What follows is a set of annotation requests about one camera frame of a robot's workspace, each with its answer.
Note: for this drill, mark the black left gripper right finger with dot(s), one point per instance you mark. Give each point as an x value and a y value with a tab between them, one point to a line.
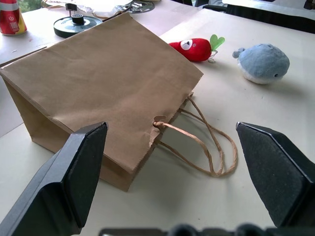
278	169

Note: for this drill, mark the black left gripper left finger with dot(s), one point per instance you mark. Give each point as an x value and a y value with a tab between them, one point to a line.
61	182

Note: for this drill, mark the blue whale plush toy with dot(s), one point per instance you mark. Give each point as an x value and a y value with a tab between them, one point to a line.
263	62

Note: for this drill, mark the red radish plush toy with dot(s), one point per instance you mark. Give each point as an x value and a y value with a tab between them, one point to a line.
195	48

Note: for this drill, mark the dark green round disc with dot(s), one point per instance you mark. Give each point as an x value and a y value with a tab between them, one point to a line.
73	24

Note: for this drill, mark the red drink can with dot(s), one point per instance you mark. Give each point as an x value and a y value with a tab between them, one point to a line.
11	18

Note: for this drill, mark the small black clip stand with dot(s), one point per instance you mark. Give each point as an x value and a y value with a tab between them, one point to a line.
71	7

